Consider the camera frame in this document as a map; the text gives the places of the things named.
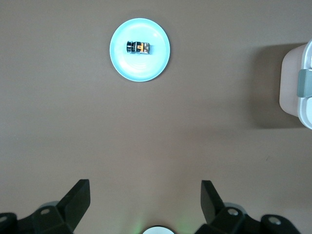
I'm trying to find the light blue round plate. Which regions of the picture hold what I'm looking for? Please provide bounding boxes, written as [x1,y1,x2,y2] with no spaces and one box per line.
[109,18,172,83]

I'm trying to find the orange and black switch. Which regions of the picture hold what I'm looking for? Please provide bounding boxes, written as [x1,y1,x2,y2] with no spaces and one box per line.
[126,40,151,55]

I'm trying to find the brown table cover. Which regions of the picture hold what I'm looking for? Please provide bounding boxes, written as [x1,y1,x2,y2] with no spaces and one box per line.
[0,0,312,234]

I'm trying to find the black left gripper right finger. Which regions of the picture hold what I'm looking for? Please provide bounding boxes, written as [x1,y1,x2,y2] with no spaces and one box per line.
[195,180,301,234]

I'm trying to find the white lidded storage box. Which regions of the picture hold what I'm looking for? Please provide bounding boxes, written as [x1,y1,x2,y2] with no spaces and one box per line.
[278,38,312,130]

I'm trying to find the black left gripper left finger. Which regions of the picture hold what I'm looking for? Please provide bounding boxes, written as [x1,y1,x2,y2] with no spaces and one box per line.
[0,179,91,234]

